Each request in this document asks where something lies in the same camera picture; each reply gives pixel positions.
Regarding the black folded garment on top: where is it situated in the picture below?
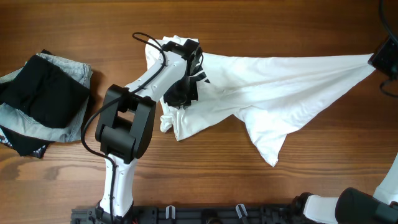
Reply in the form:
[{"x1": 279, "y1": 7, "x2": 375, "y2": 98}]
[{"x1": 1, "y1": 55, "x2": 90, "y2": 128}]

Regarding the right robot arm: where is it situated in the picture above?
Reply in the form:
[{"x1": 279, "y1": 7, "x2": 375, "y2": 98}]
[{"x1": 290, "y1": 35, "x2": 397, "y2": 224}]

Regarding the white t-shirt with black print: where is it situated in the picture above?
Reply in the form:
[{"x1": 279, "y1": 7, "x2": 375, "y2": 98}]
[{"x1": 160, "y1": 53, "x2": 374, "y2": 166}]

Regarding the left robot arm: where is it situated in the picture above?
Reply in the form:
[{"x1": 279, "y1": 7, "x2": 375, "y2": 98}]
[{"x1": 95, "y1": 46, "x2": 203, "y2": 223}]

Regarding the light blue denim garment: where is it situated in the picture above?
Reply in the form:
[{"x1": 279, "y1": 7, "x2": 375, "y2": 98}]
[{"x1": 1, "y1": 53, "x2": 93, "y2": 142}]

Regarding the black patterned garment at bottom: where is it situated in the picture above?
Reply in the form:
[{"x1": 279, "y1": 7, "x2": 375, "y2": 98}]
[{"x1": 0, "y1": 49, "x2": 96, "y2": 159}]

